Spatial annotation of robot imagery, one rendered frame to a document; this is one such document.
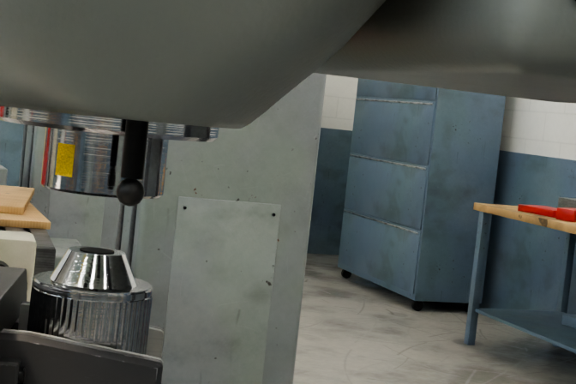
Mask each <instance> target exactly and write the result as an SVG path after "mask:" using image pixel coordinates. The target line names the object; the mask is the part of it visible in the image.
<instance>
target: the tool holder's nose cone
mask: <svg viewBox="0 0 576 384"><path fill-rule="evenodd" d="M50 279H51V280H53V281H55V282H58V283H60V284H64V285H71V286H76V287H81V288H89V289H100V290H123V289H130V288H134V287H136V286H137V284H136V281H135V277H134V274H133V273H132V270H131V267H130V265H129V262H128V259H127V256H126V254H125V253H124V252H122V251H121V250H117V249H109V248H102V247H94V246H74V247H69V248H68V250H67V251H66V253H65V255H64V256H63V258H62V260H60V262H59V263H58V265H57V267H56V268H55V270H54V272H53V273H52V275H51V276H50Z"/></svg>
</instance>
